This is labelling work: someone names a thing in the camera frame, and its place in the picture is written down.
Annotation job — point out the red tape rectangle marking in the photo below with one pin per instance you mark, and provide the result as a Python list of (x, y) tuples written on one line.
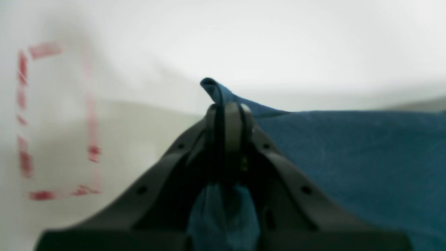
[(56, 121)]

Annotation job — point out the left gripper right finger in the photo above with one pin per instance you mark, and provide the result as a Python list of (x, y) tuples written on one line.
[(293, 213)]

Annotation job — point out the dark teal t-shirt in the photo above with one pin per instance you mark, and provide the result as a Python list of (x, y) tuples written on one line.
[(388, 167)]

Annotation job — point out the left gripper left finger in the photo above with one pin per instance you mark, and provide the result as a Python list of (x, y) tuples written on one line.
[(153, 213)]

